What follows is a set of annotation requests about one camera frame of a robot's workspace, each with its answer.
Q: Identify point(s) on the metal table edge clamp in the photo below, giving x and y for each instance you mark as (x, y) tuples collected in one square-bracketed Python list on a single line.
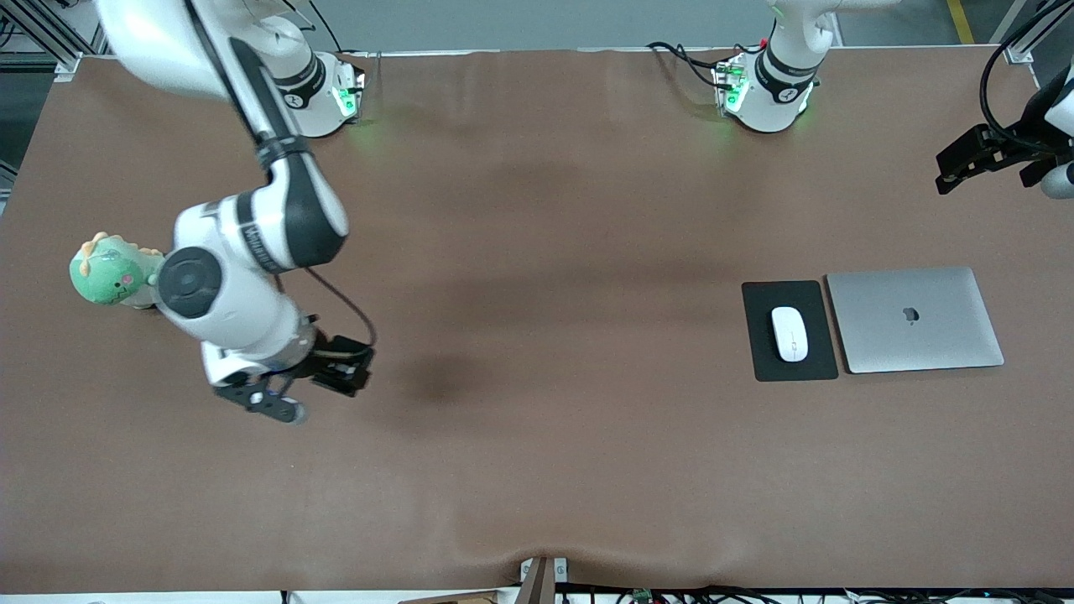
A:
[(541, 579)]

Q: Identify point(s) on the white computer mouse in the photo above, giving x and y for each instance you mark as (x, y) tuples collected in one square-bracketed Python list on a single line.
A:
[(789, 334)]

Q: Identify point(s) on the green dinosaur plush toy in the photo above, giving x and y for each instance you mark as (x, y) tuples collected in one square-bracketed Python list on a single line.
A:
[(109, 277)]

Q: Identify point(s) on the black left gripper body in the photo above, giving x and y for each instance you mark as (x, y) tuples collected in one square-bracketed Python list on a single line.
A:
[(1014, 140)]

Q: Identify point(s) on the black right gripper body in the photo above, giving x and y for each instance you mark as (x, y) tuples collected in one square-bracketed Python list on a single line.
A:
[(322, 359)]

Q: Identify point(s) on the aluminium frame profile with braces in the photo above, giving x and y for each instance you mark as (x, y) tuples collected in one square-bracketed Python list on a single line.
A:
[(42, 38)]

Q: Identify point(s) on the short aluminium frame profile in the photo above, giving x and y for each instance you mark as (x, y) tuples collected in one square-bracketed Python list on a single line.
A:
[(1019, 52)]

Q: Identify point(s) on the black mouse pad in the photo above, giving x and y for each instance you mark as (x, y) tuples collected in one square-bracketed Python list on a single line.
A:
[(755, 335)]

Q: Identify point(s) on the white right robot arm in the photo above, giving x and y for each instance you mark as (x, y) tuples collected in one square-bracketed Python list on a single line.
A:
[(252, 243)]

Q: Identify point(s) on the silver laptop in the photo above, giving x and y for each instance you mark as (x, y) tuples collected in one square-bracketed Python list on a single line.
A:
[(914, 320)]

